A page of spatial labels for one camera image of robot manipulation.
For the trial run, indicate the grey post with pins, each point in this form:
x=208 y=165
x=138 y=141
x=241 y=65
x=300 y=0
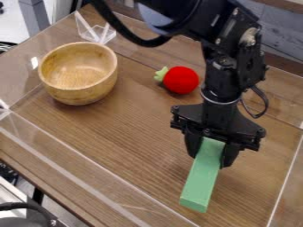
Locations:
x=33 y=11

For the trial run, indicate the red plush tomato toy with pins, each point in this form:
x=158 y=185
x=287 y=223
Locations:
x=178 y=79

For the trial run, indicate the brown wooden bowl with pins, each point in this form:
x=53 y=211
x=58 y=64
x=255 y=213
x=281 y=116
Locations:
x=78 y=73

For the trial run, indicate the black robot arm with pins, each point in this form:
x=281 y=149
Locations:
x=227 y=29

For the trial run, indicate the clear acrylic tray walls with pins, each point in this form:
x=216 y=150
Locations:
x=110 y=161

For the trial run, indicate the black table leg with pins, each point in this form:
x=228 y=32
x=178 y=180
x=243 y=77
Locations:
x=37 y=196

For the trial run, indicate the green rectangular stick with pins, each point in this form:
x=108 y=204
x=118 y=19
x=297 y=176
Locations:
x=200 y=181

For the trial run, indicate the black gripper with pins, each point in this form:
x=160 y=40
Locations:
x=220 y=123

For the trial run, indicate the black metal bracket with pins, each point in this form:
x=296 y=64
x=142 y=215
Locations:
x=37 y=218

